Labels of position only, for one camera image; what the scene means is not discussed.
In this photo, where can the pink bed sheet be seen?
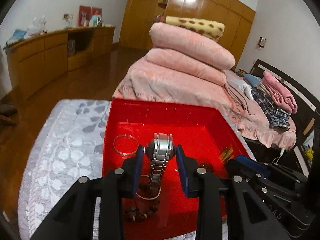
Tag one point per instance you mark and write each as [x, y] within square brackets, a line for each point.
[151, 82]

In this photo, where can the white plastic bag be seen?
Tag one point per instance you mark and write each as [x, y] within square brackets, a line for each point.
[36, 28]

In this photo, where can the yellow pikachu toy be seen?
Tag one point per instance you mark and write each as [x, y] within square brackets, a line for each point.
[309, 153]

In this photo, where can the plaid folded clothes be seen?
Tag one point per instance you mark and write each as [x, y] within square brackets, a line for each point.
[277, 118]

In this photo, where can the red picture frames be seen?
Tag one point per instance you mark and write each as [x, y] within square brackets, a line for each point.
[85, 14]

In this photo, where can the wide silver bangle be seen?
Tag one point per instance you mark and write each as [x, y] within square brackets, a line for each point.
[125, 145]

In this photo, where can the brown bead bracelet amber stone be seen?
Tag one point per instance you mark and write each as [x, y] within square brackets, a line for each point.
[142, 210]

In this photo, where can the beige folded garment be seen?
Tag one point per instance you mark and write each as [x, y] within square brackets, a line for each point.
[241, 92]

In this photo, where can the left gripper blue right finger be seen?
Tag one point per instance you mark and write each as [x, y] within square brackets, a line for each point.
[247, 215]

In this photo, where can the thin silver bangle with ball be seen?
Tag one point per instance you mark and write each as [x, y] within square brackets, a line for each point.
[146, 190]

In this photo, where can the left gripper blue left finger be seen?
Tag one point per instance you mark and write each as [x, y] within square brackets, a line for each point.
[73, 215]

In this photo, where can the yellow brown spotted blanket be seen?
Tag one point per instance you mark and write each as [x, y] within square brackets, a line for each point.
[208, 28]

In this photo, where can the white electric kettle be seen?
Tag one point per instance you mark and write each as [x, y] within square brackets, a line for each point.
[96, 18]

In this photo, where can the wall telephone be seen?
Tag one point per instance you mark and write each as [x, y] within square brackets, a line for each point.
[262, 42]

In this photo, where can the wooden wardrobe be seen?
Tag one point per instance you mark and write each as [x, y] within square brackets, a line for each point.
[236, 17]

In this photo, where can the red plastic tray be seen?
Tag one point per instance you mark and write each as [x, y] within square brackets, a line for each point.
[156, 129]

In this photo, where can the lower pink folded quilt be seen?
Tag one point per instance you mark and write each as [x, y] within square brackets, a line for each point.
[177, 61]

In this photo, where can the pink folded quilt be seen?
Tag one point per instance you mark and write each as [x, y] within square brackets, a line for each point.
[177, 61]
[192, 44]

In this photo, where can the grey floral table cloth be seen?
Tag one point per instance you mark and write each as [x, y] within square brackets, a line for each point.
[69, 145]

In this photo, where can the black bed headboard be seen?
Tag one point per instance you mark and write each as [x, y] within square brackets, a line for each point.
[289, 114]

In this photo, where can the silver metal wristwatch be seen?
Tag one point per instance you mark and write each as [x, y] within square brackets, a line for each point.
[159, 151]

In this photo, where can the pink folded towel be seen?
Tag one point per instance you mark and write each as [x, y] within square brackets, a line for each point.
[281, 96]

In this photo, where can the wooden sideboard desk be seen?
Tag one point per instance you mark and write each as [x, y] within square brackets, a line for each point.
[37, 61]

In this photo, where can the upper pink folded quilt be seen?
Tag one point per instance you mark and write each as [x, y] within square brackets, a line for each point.
[192, 44]

